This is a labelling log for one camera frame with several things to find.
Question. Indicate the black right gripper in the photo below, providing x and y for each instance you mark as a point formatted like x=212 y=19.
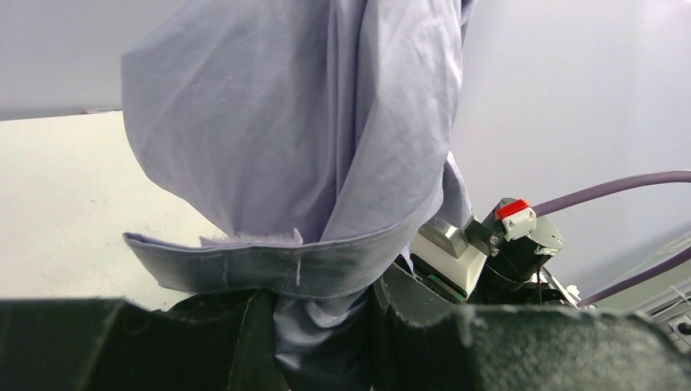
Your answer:
x=517 y=244

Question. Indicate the aluminium frame rail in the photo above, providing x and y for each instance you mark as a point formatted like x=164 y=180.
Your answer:
x=665 y=298

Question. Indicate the lavender folding umbrella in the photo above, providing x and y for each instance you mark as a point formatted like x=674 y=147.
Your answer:
x=317 y=136

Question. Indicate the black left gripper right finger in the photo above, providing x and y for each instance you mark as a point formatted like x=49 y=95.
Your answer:
x=419 y=341

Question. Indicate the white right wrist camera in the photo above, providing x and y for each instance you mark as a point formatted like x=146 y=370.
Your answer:
x=443 y=254

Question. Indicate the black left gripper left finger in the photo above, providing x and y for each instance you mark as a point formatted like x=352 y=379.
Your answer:
x=206 y=342

